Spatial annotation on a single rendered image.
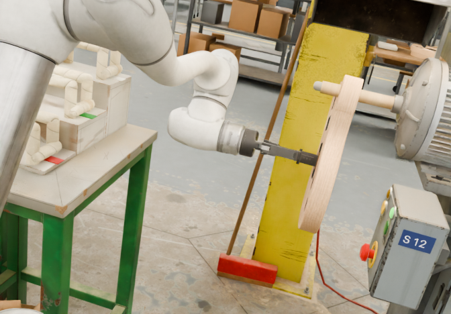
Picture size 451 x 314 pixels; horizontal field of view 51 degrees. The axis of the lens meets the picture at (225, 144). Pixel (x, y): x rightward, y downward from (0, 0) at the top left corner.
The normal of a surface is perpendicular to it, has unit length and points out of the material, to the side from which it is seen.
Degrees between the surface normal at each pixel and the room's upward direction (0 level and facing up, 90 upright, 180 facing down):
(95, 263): 0
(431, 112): 76
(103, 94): 90
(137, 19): 105
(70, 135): 90
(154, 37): 110
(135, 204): 90
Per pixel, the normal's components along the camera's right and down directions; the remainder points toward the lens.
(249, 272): -0.14, 0.35
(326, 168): -0.07, -0.26
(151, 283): 0.18, -0.91
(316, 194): -0.19, 0.15
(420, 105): -0.92, -0.22
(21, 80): 0.52, 0.10
